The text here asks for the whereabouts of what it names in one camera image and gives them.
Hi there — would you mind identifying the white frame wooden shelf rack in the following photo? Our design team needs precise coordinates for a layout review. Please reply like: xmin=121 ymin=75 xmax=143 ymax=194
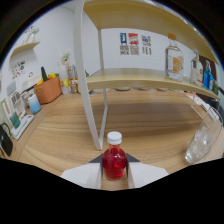
xmin=73 ymin=0 xmax=221 ymax=152

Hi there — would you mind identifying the colourful wall poster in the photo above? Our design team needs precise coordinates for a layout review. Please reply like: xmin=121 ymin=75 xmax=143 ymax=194
xmin=141 ymin=34 xmax=153 ymax=47

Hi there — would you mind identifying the white bottle yellow label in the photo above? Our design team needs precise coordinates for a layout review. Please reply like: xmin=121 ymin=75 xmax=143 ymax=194
xmin=59 ymin=64 xmax=71 ymax=95

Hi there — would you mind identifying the orange storage basket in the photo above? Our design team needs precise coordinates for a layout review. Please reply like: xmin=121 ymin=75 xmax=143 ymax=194
xmin=33 ymin=75 xmax=63 ymax=105

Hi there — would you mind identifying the red wall poster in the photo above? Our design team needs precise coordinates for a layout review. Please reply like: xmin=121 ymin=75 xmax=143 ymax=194
xmin=128 ymin=32 xmax=140 ymax=46

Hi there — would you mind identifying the white kitchen scale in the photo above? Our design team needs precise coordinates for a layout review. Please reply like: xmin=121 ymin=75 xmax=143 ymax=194
xmin=9 ymin=114 xmax=35 ymax=140

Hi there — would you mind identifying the red liquid bottle white cap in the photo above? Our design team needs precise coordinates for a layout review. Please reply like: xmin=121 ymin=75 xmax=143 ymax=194
xmin=101 ymin=131 xmax=128 ymax=181

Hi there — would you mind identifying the light blue cup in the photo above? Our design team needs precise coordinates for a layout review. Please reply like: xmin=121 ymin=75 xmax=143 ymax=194
xmin=27 ymin=93 xmax=42 ymax=115

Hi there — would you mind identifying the wooden wall shelf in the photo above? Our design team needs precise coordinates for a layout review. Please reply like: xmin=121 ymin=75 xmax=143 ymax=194
xmin=9 ymin=40 xmax=42 ymax=58

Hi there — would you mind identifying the black bag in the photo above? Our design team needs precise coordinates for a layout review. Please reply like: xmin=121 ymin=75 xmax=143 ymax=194
xmin=0 ymin=123 xmax=14 ymax=158

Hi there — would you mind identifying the blue wall poster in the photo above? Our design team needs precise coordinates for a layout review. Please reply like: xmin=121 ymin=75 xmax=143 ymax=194
xmin=119 ymin=32 xmax=128 ymax=45

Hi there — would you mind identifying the grey QR sheet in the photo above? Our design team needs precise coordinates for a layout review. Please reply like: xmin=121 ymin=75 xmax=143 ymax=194
xmin=119 ymin=44 xmax=130 ymax=56
xmin=129 ymin=44 xmax=140 ymax=56

